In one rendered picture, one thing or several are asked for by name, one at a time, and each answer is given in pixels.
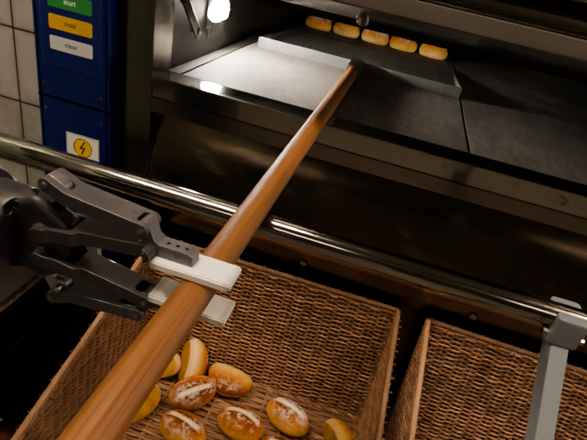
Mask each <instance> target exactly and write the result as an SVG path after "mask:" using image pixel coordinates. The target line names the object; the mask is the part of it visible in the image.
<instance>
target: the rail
mask: <svg viewBox="0 0 587 440"><path fill-rule="evenodd" d="M419 1H423V2H427V3H434V4H437V5H442V6H445V7H449V8H453V9H456V10H463V11H467V12H471V13H475V14H479V15H482V16H486V17H493V18H497V19H500V20H504V21H508V22H512V23H516V24H522V25H526V26H530V27H534V28H537V29H541V30H545V31H552V32H555V33H560V34H563V35H567V36H571V37H574V38H581V39H585V40H587V22H586V21H582V20H578V19H575V18H570V17H564V16H560V15H556V14H552V13H548V12H544V11H540V10H533V9H530V8H526V7H521V6H518V5H514V4H511V3H503V2H500V1H495V0H419Z"/></svg>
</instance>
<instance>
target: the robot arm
mask: <svg viewBox="0 0 587 440"><path fill-rule="evenodd" d="M38 187H39V189H38V188H36V187H33V186H31V185H28V184H25V183H22V182H18V181H17V179H16V178H15V177H13V176H12V175H11V173H10V172H9V171H8V170H7V169H5V168H3V167H1V166H0V265H1V266H25V267H27V268H29V269H30V270H32V271H33V272H34V273H36V274H37V275H39V276H42V277H45V279H46V281H47V283H48V285H49V286H50V288H51V290H50V291H49V292H48V293H47V294H46V295H45V296H46V298H47V300H48V301H50V302H52V303H66V302H69V303H72V304H75V305H79V306H84V307H88V308H91V309H94V310H98V311H101V312H104V313H110V314H113V315H117V316H120V317H123V318H127V319H130V320H136V321H140V320H141V319H142V318H143V317H144V315H145V314H146V313H147V312H148V310H149V309H150V308H152V307H153V308H157V309H159V308H160V307H161V306H162V304H163V303H164V302H165V300H166V299H167V298H168V297H169V295H170V294H171V293H172V292H173V291H174V290H175V288H176V287H177V285H178V284H179V283H180V282H178V281H175V280H174V279H171V278H166V277H164V278H162V279H161V280H160V281H159V282H156V281H154V280H153V279H151V278H147V277H145V276H143V275H141V274H140V273H138V272H134V271H132V270H130V269H128V268H127V267H125V266H123V265H119V264H117V263H115V262H114V261H112V260H110V259H108V258H104V257H102V256H101V255H99V254H98V251H97V250H96V249H94V248H99V249H103V250H108V251H116V252H120V253H125V254H129V255H134V256H138V257H142V260H143V261H142V262H143V263H147V262H148V261H149V260H150V259H151V258H152V257H153V256H154V257H153V258H152V259H151V260H150V261H149V266H150V268H152V269H155V270H158V271H161V272H166V273H168V274H171V275H174V276H177V277H179V278H184V279H187V280H189V281H192V282H196V283H198V284H201V285H206V286H209V287H211V288H214V289H217V290H219V291H222V292H227V293H228V292H229V291H230V290H231V288H232V287H233V285H234V284H235V282H236V280H237V279H238V277H239V275H240V273H241V267H239V266H236V265H232V264H229V263H226V262H223V261H220V260H217V259H215V258H209V257H206V256H204V255H201V254H199V252H200V250H199V249H198V248H197V247H196V246H194V245H191V244H186V243H183V242H180V241H177V240H175V239H171V238H168V237H166V236H165V234H164V233H162V231H161V228H160V224H159V223H160V222H161V221H162V219H161V216H160V215H159V214H158V213H157V212H155V211H153V210H149V209H147V208H145V207H142V206H141V205H138V204H136V203H132V202H130V201H128V200H126V199H123V198H121V197H118V196H115V195H113V194H110V193H108V192H106V191H104V190H102V189H98V188H95V187H94V186H91V185H89V184H86V183H84V182H82V181H81V180H79V179H78V178H77V177H76V176H74V175H73V174H71V173H70V172H69V171H68V170H66V169H65V168H58V169H56V170H54V171H52V172H51V173H49V174H48V175H45V176H43V177H41V178H39V179H38ZM68 208H69V209H71V210H75V211H78V212H79V213H76V212H72V211H71V210H69V209H68ZM80 213H81V214H80ZM93 247H94V248H93ZM235 303H236V302H235V301H234V300H231V299H227V298H224V297H221V296H218V295H217V294H215V295H214V297H213V298H212V300H211V302H210V303H209V305H208V306H207V307H206V308H205V310H204V312H203V314H202V315H201V317H200V318H199V319H200V320H203V321H206V322H209V323H211V324H213V325H216V326H219V327H223V326H224V324H225V322H226V321H227V320H228V318H229V316H230V314H231V312H232V310H233V309H234V307H235Z"/></svg>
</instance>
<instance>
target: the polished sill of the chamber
mask: <svg viewBox="0 0 587 440"><path fill-rule="evenodd" d="M152 96H153V97H157V98H159V99H163V100H168V101H171V102H175V103H177V104H181V105H184V106H187V107H193V108H196V109H199V110H203V111H205V112H209V113H214V114H217V115H221V116H224V117H227V118H231V119H234V120H239V121H243V122H245V123H249V124H252V125H255V126H259V127H264V128H267V129H271V130H273V131H277V132H280V133H283V134H289V135H292V136H295V135H296V134H297V133H298V131H299V130H300V128H301V127H302V126H303V125H304V123H305V122H306V121H307V119H308V118H309V117H310V115H311V114H312V113H313V112H314V111H313V110H309V109H306V108H303V107H297V106H294V105H290V104H287V103H284V102H280V101H277V100H271V99H268V98H265V97H261V96H258V95H255V94H251V93H246V92H242V91H239V90H236V89H232V88H230V87H226V86H221V85H217V84H213V83H211V82H207V81H204V80H201V79H195V78H192V77H188V76H185V75H182V74H178V73H175V72H169V71H166V72H163V73H160V74H158V75H156V76H154V77H153V89H152ZM314 142H317V143H320V144H323V145H327V146H330V147H333V148H339V149H341V150H345V151H348V152H351V153H354V154H358V155H363V156H367V157H369V158H373V159H376V160H379V161H382V162H388V163H391V164H395V165H398V166H401V167H404V168H409V169H413V170H416V171H419V172H422V173H426V174H429V175H435V176H437V177H441V178H444V179H447V180H450V181H454V182H459V183H463V184H465V185H469V186H472V187H475V188H478V189H484V190H487V191H491V192H494V193H497V194H500V195H504V196H509V197H512V198H515V199H518V200H522V201H525V202H528V203H533V204H537V205H540V206H543V207H546V208H550V209H553V210H559V211H561V212H565V213H568V214H571V215H574V216H578V217H583V218H586V219H587V185H583V184H581V183H577V182H572V181H568V180H565V179H562V178H558V177H555V176H552V175H546V174H543V173H539V172H536V171H533V170H529V169H526V168H520V167H517V166H514V165H510V164H507V163H504V162H498V161H495V160H491V159H488V158H485V157H481V156H478V155H473V154H469V153H466V152H463V151H459V150H456V149H453V148H447V147H444V146H440V145H437V144H434V143H430V142H427V141H421V140H418V139H415V138H411V137H408V136H405V135H401V134H396V133H392V132H389V131H386V130H382V129H380V128H376V127H371V126H367V125H363V124H361V123H357V122H354V121H351V120H344V119H342V118H338V117H335V116H332V115H331V117H330V118H329V120H328V122H327V123H326V125H325V126H324V128H323V129H322V130H321V132H320V134H319V135H318V137H317V138H316V140H315V141H314Z"/></svg>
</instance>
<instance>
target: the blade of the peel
mask: <svg viewBox="0 0 587 440"><path fill-rule="evenodd" d="M258 47H260V48H264V49H267V50H271V51H275V52H280V53H284V54H287V55H291V56H295V57H298V58H303V59H307V60H311V61H314V62H318V63H322V64H325V65H331V66H334V67H338V68H342V69H345V70H346V68H347V65H348V63H349V62H350V60H351V59H352V58H357V59H360V60H363V61H364V65H363V70H362V74H365V75H369V76H372V77H376V78H379V79H385V80H388V81H392V82H396V83H399V84H402V85H406V86H412V87H416V88H419V89H423V90H426V91H429V92H433V93H439V94H443V95H446V96H450V97H453V98H456V99H458V98H459V96H460V93H461V90H462V86H461V84H460V83H459V81H458V79H457V77H456V75H455V73H454V70H450V69H446V68H443V67H439V66H435V65H429V64H426V63H422V62H418V61H415V60H411V59H408V58H402V57H398V56H395V55H391V54H388V53H384V52H378V51H374V50H371V49H367V48H363V47H360V46H356V45H350V44H346V43H343V42H339V41H335V40H332V39H328V38H322V37H318V36H315V35H311V34H307V33H304V32H300V31H294V30H289V31H282V32H277V33H273V34H268V35H264V36H259V42H258Z"/></svg>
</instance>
